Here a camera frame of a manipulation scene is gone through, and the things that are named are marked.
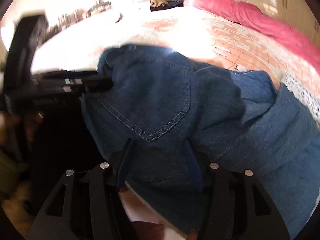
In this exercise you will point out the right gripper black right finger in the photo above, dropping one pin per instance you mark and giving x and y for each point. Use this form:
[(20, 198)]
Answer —
[(236, 205)]

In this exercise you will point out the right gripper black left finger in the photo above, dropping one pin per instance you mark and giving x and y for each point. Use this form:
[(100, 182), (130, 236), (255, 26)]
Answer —
[(87, 205)]

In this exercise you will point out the blue denim pants lace hem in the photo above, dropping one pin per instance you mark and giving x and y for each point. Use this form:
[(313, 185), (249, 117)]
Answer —
[(160, 99)]

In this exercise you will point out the white orange fleece blanket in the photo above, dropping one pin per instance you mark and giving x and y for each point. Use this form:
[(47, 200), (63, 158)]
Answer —
[(194, 33)]

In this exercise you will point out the white curved footboard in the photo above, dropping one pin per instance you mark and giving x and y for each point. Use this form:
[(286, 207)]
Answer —
[(81, 25)]

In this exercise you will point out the pile of clothes on chair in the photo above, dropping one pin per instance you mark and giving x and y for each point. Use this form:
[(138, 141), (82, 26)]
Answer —
[(157, 5)]

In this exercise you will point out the pink duvet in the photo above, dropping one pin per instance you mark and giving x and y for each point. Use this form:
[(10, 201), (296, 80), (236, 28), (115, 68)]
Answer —
[(250, 16)]

